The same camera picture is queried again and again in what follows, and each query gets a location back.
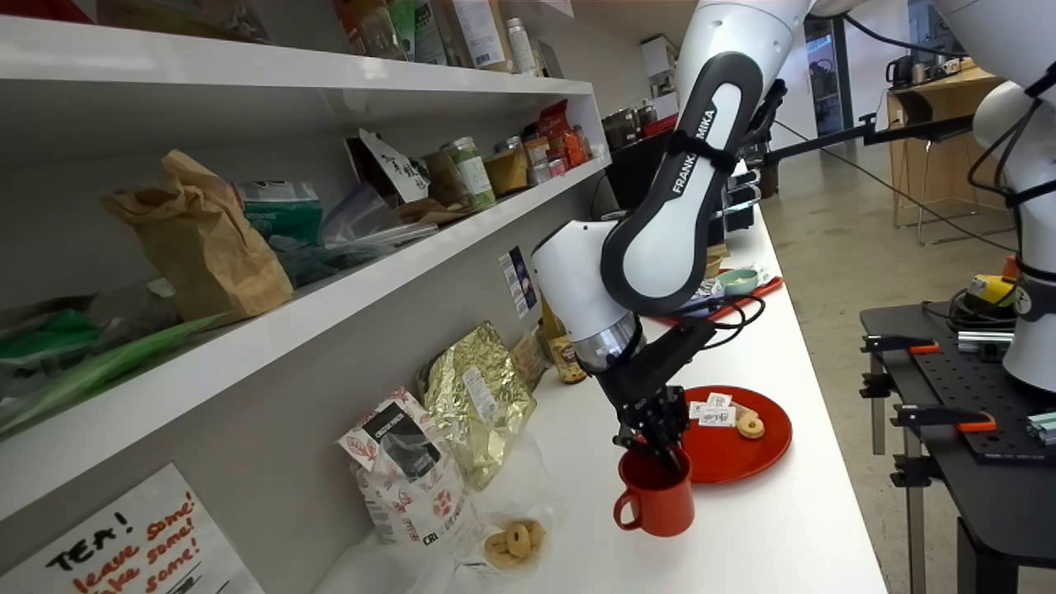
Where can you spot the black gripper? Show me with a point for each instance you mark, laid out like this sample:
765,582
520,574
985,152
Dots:
646,398

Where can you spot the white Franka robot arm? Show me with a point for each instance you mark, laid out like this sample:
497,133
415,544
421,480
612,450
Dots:
672,219

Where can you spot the orange round plate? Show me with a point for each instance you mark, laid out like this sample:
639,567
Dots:
727,456

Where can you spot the small white packet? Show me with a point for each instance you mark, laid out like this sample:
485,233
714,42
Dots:
714,409

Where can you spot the glass bottle with yellow label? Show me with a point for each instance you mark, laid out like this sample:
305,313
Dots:
567,358

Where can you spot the cookies in clear packet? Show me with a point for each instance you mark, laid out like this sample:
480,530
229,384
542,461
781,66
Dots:
517,544

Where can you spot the gold foil bag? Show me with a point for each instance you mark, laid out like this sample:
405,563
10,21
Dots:
478,407

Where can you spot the white bag with black label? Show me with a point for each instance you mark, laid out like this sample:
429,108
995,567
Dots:
401,473

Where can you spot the black box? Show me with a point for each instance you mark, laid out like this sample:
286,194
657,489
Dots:
639,167

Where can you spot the brown glass jar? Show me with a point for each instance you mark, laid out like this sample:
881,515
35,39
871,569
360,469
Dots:
505,168

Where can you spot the red snack package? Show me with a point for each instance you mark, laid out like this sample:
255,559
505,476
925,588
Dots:
563,138

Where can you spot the jar with white label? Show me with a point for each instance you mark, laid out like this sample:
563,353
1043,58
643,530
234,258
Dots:
478,175

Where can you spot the black perforated work table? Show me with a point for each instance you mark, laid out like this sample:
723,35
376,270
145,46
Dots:
990,484

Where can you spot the yellow tool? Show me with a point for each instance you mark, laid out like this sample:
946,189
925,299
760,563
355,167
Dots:
995,288

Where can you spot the white and black carton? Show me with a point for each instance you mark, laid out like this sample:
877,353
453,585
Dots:
387,167

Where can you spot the wooden cabinet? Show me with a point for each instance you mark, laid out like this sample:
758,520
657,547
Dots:
934,143

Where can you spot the white plastic bottle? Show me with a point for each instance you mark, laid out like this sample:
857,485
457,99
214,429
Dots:
524,46

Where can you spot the teal box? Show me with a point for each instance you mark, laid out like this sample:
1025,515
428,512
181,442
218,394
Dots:
283,208

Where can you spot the brown paper bag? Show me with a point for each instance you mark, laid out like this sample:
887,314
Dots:
208,249

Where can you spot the handwritten tea sign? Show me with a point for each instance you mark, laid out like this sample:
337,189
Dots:
132,550

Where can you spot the green plastic bag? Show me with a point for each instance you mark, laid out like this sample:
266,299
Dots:
99,368

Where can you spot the blue and white wall card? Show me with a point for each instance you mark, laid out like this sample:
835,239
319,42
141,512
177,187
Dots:
520,284

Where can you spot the white wall shelf unit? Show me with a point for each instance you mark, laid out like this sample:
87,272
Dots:
330,299

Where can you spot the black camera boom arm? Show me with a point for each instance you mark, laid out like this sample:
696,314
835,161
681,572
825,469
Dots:
878,133

